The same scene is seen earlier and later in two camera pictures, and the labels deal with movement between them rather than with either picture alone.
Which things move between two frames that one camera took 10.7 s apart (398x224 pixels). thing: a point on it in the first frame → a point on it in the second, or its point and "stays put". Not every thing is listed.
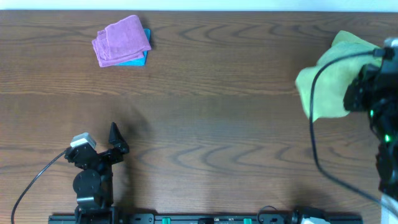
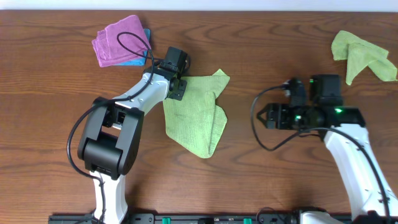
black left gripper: [104, 156] → [179, 88]
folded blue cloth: [141, 61] stays put
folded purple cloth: [125, 40] stays put
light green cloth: [337, 78] → [196, 121]
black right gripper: [354, 97] → [273, 116]
